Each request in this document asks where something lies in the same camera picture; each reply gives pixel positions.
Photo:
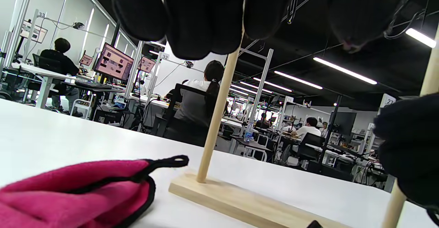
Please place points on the wooden towel rack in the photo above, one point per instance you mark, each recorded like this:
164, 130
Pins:
221, 111

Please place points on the white desk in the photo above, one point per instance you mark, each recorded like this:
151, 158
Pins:
41, 75

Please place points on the clear water bottle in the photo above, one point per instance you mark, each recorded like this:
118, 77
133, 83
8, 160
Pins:
249, 135

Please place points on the person's left hand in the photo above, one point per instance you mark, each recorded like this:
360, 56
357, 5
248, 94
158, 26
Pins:
202, 15

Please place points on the black keyboard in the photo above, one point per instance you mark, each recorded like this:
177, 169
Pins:
92, 84

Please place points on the black mesh office chair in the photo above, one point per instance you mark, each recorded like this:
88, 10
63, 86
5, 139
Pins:
178, 132

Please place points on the ceiling light strip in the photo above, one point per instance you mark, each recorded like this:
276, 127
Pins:
274, 85
420, 37
343, 71
298, 80

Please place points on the dark brown side table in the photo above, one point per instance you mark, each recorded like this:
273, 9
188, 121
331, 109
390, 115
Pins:
250, 143

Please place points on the pink hand towel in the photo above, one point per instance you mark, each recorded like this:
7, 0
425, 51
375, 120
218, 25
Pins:
68, 193

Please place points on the computer monitor pink screen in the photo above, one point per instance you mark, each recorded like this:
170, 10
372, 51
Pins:
115, 63
85, 60
147, 64

